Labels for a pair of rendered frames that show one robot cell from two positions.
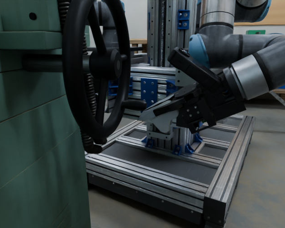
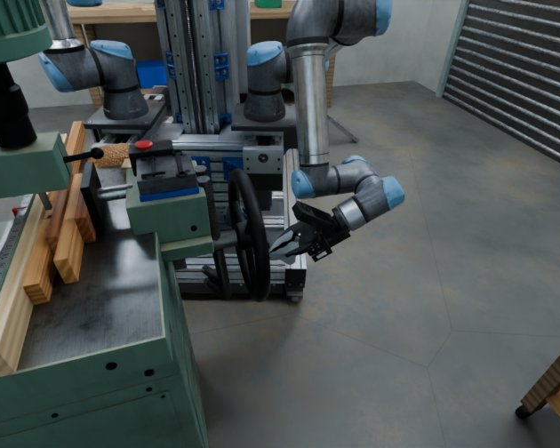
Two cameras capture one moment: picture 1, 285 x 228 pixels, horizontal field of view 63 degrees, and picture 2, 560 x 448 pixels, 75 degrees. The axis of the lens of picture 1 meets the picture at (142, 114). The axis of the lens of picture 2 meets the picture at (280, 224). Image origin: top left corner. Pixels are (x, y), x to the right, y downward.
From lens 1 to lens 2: 0.57 m
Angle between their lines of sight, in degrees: 34
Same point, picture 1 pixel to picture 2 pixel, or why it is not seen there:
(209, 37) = (314, 178)
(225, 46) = (328, 185)
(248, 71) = (355, 217)
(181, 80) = (251, 167)
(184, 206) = not seen: hidden behind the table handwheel
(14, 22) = (172, 235)
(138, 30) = not seen: outside the picture
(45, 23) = (206, 230)
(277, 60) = (372, 209)
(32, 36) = (202, 247)
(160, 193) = (237, 278)
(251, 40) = (346, 177)
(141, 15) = not seen: outside the picture
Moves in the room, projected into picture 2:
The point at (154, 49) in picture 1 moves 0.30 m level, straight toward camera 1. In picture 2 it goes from (188, 110) to (215, 142)
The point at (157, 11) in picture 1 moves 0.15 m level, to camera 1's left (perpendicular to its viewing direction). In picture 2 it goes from (185, 59) to (140, 63)
